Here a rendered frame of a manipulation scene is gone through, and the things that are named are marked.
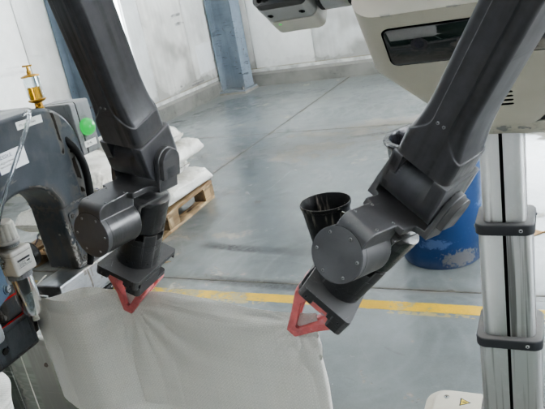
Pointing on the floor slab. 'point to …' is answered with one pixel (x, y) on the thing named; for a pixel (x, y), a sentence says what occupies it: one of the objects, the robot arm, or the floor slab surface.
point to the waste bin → (426, 254)
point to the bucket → (323, 210)
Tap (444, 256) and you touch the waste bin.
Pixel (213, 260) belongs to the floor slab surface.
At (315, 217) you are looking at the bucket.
